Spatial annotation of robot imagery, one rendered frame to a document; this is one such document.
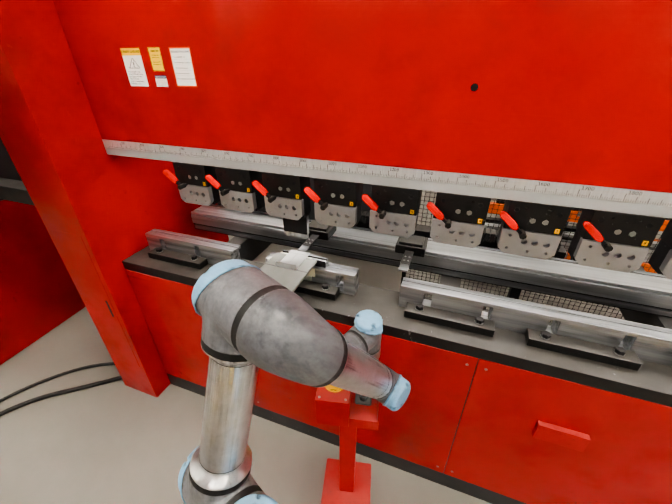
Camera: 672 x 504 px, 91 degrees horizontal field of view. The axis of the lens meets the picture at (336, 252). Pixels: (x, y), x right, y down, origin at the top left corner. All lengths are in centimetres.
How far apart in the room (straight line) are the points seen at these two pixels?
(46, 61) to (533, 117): 156
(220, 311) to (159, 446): 166
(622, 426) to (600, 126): 91
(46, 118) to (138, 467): 156
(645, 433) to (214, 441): 125
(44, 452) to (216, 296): 196
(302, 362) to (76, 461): 190
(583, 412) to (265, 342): 114
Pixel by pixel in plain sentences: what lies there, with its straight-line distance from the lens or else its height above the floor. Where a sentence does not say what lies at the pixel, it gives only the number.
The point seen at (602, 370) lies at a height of 88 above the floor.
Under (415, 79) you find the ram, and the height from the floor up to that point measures 164.
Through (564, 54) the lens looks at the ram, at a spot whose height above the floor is 169.
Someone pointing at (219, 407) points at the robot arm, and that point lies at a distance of 64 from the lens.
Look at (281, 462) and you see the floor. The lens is 191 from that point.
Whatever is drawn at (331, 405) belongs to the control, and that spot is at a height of 76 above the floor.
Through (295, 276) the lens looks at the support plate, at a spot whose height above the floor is 100.
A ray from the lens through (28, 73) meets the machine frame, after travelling 161.
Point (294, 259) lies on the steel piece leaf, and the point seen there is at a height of 100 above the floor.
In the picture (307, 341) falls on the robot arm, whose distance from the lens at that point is 45.
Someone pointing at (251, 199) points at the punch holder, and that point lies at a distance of 128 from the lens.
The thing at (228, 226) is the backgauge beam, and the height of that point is 94.
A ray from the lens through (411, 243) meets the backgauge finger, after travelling 137.
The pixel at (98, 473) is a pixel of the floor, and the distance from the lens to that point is 218.
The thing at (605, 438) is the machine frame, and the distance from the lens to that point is 150.
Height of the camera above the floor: 168
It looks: 31 degrees down
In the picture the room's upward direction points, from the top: straight up
